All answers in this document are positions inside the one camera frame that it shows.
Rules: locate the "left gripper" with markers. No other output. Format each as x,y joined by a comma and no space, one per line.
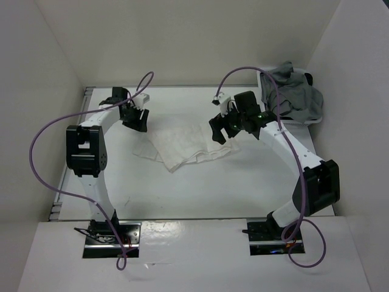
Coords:
138,125

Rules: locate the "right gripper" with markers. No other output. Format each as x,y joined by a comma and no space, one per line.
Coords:
217,123

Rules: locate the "white pleated skirt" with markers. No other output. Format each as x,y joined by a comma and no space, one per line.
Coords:
178,146

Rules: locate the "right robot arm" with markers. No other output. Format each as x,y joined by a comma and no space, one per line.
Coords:
318,182

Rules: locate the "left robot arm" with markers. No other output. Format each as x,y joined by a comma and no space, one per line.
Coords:
87,156

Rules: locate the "white laundry basket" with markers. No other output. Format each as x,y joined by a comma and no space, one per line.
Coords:
307,121

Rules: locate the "grey skirt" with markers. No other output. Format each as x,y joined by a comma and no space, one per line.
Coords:
291,91

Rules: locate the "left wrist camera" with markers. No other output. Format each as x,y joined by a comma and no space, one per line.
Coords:
139,101

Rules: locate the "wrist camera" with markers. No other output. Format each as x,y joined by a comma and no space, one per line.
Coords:
139,101
224,102

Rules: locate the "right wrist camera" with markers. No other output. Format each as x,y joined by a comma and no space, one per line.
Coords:
224,102

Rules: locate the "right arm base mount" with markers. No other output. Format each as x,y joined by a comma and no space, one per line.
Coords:
262,242

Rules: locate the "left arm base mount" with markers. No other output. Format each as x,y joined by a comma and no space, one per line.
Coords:
102,244

